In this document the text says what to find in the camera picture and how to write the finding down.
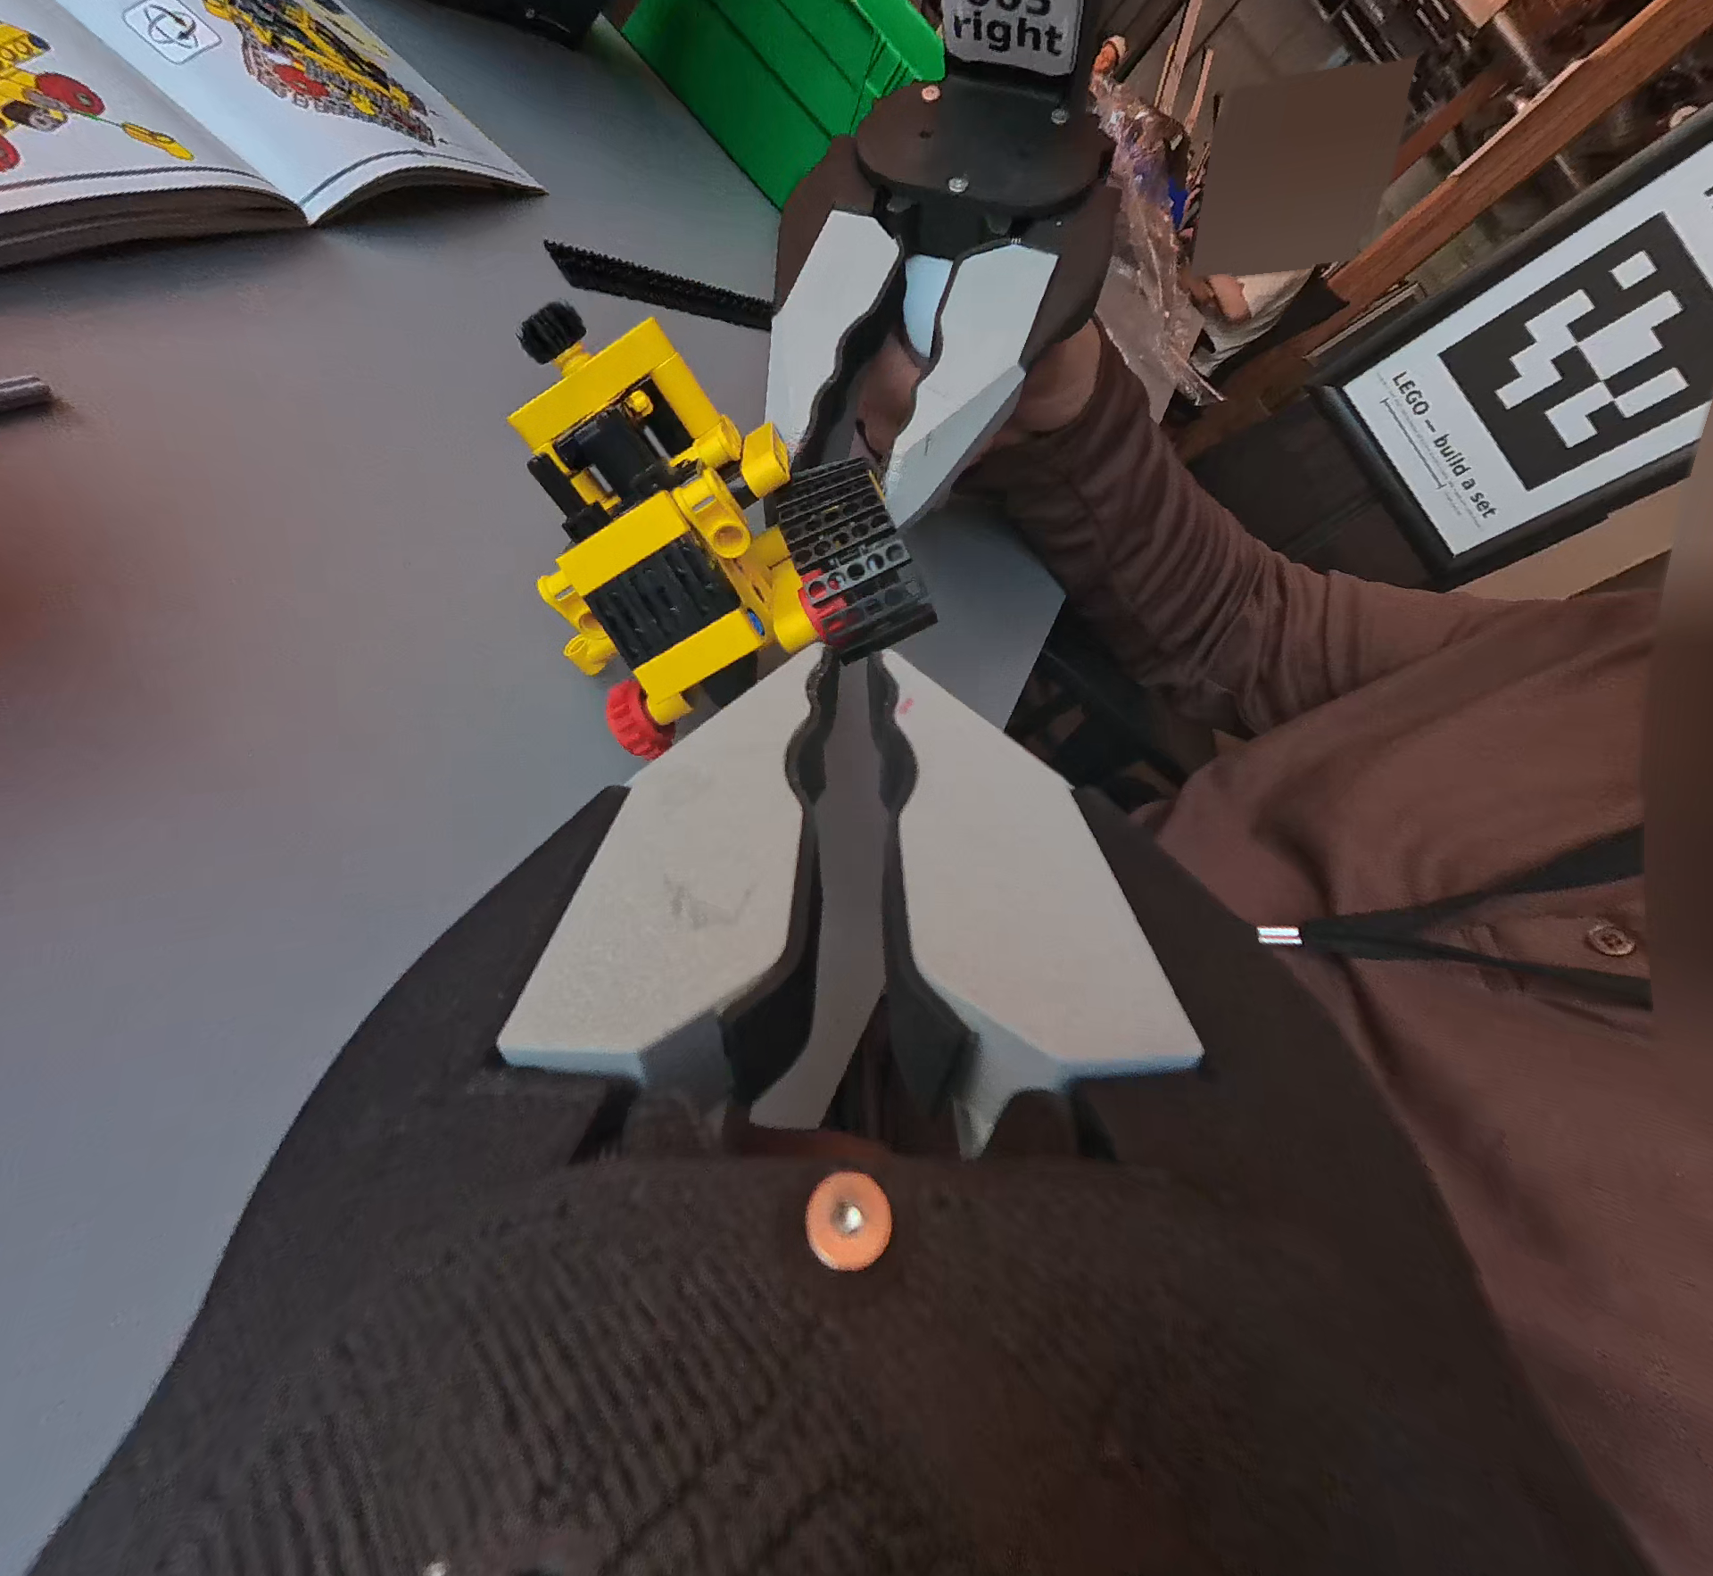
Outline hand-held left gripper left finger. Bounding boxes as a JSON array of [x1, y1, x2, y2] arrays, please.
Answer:
[[495, 645, 842, 1128]]

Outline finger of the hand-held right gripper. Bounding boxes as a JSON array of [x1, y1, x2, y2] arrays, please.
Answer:
[[762, 210, 905, 493], [883, 241, 1074, 533]]

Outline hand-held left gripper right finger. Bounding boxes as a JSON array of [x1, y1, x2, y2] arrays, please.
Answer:
[[867, 649, 1206, 1159]]

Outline yellow lego bulldozer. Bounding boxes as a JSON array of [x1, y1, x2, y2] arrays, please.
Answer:
[[506, 301, 858, 760]]

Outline person's right forearm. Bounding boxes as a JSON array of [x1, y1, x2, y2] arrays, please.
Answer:
[[963, 322, 1660, 747]]

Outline lego instruction booklet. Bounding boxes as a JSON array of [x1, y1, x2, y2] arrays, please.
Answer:
[[0, 0, 548, 271]]

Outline person's right hand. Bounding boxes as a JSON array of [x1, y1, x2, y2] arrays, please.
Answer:
[[956, 315, 1123, 478]]

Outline clear plastic wrap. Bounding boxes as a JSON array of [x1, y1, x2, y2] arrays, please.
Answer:
[[1090, 35, 1226, 399]]

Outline green plastic bin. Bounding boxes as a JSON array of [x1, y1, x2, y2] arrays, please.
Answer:
[[622, 0, 949, 212]]

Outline person's brown shirt torso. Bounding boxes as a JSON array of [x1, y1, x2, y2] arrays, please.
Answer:
[[1043, 584, 1713, 1576]]

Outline black framed marker sign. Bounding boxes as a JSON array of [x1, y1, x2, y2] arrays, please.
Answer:
[[1308, 108, 1713, 593]]

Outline black neck cord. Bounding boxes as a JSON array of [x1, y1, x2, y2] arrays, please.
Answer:
[[1255, 825, 1655, 1007]]

